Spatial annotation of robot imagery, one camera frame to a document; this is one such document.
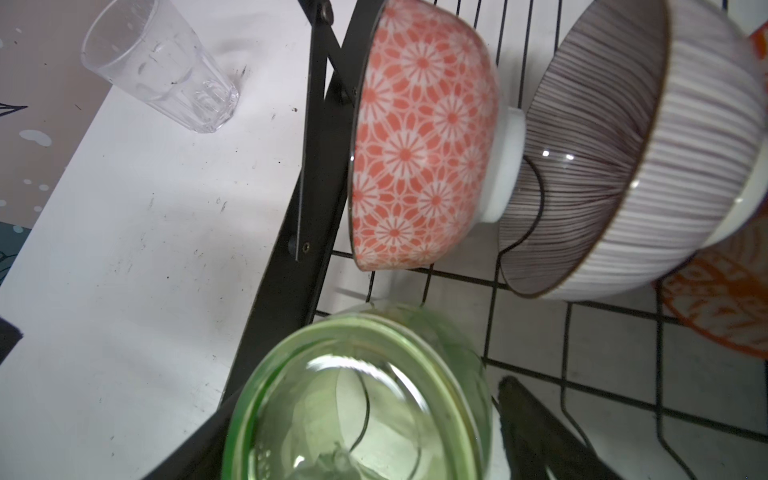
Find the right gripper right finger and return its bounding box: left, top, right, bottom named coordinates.
left=497, top=376, right=619, bottom=479

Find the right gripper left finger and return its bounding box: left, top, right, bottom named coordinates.
left=0, top=318, right=23, bottom=363

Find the green glass tumbler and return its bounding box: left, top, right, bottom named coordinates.
left=221, top=302, right=493, bottom=479

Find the blue zigzag patterned bowl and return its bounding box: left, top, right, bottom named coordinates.
left=652, top=23, right=768, bottom=361

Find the clear glass tumbler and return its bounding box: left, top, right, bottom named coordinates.
left=80, top=0, right=239, bottom=133

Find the black two-tier dish rack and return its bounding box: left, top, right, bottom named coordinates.
left=143, top=0, right=768, bottom=480

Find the pink floral bowl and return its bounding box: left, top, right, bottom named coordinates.
left=349, top=1, right=526, bottom=271

